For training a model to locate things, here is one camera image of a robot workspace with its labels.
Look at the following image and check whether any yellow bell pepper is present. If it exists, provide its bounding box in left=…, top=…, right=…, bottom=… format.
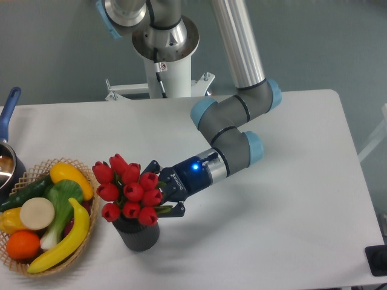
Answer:
left=0, top=207, right=27, bottom=234

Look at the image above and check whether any red fruit under banana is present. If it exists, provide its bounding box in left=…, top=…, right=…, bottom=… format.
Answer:
left=62, top=201, right=91, bottom=238

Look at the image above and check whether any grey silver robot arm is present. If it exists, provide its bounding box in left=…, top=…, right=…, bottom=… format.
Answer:
left=96, top=1, right=282, bottom=225

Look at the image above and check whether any blue handled saucepan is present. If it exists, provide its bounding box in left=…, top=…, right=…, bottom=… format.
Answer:
left=1, top=87, right=25, bottom=203

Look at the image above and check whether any red tulip bouquet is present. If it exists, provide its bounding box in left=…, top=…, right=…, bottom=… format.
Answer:
left=92, top=154, right=173, bottom=226

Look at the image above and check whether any yellow banana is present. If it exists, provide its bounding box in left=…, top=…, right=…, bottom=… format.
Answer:
left=27, top=198, right=90, bottom=274

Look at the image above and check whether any black device at edge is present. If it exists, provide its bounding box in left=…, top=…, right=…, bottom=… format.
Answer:
left=365, top=245, right=387, bottom=277

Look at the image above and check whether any white metal frame right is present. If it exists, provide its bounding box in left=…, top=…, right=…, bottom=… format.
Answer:
left=357, top=103, right=386, bottom=163

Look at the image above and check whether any green bok choy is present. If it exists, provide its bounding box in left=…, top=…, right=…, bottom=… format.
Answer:
left=41, top=179, right=83, bottom=251

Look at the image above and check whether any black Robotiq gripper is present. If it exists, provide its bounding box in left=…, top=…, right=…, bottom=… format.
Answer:
left=141, top=156, right=212, bottom=218

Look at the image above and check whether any woven wicker basket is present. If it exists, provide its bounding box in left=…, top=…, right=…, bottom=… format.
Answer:
left=1, top=158, right=100, bottom=277

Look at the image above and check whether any dark grey ribbed vase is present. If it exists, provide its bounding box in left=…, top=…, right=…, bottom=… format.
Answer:
left=112, top=216, right=160, bottom=252

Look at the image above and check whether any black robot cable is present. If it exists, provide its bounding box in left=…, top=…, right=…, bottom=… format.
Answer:
left=152, top=48, right=167, bottom=99

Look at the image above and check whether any green cucumber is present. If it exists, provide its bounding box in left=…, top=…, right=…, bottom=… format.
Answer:
left=1, top=175, right=53, bottom=213

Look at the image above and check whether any orange fruit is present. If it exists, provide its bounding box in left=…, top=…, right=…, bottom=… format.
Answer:
left=6, top=230, right=40, bottom=260

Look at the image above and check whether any beige round slice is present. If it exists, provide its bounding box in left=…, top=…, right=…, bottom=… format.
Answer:
left=19, top=198, right=55, bottom=230

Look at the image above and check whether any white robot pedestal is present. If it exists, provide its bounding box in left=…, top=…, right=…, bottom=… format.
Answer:
left=105, top=56, right=215, bottom=101

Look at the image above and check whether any yellow squash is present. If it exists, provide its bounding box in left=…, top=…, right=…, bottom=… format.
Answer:
left=50, top=163, right=94, bottom=201

